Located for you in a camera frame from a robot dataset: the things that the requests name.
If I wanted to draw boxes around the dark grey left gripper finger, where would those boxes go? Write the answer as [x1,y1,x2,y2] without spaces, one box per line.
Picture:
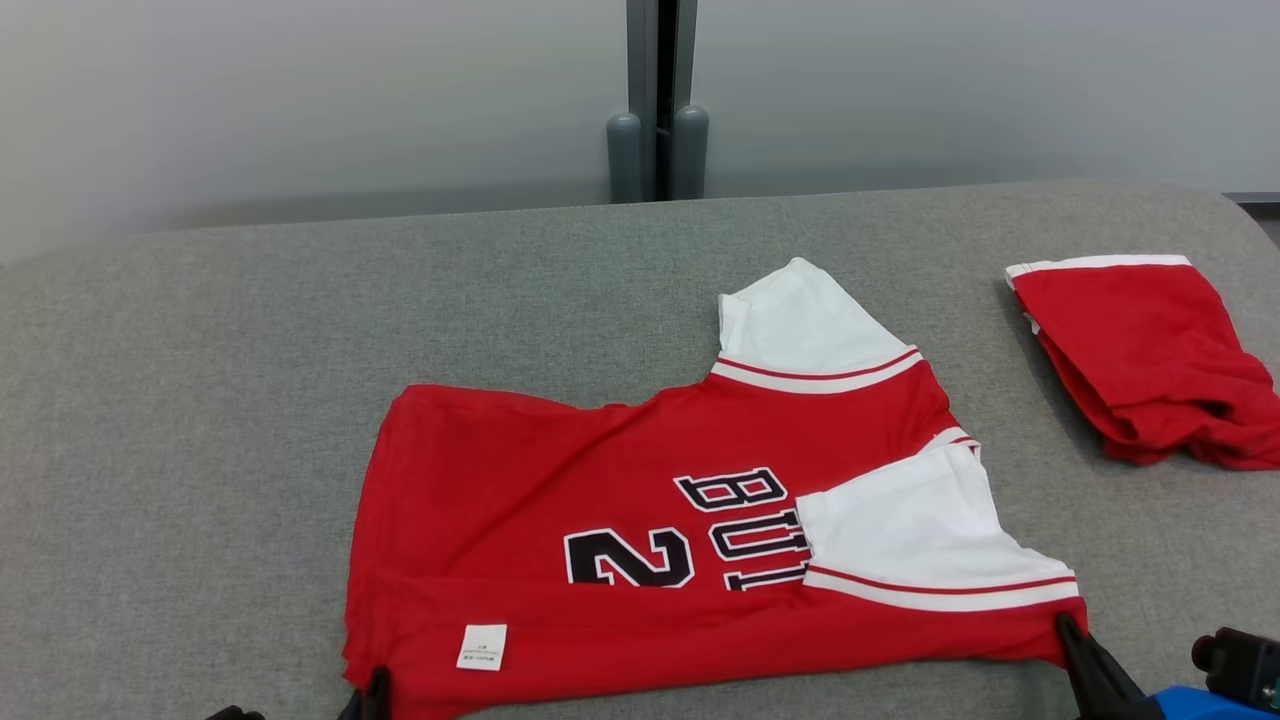
[338,665,393,720]

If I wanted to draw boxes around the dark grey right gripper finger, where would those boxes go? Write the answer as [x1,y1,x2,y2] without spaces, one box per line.
[1055,612,1166,720]

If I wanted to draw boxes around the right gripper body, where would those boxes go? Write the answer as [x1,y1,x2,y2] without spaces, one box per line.
[1145,685,1280,720]

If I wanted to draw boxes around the red basketball jersey white sleeves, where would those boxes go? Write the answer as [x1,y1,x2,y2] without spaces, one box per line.
[342,257,1089,720]

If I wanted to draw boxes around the red shorts with white trim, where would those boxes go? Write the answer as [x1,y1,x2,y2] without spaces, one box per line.
[1005,254,1280,471]

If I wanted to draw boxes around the grey partition post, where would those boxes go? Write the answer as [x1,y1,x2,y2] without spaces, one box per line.
[605,0,711,204]

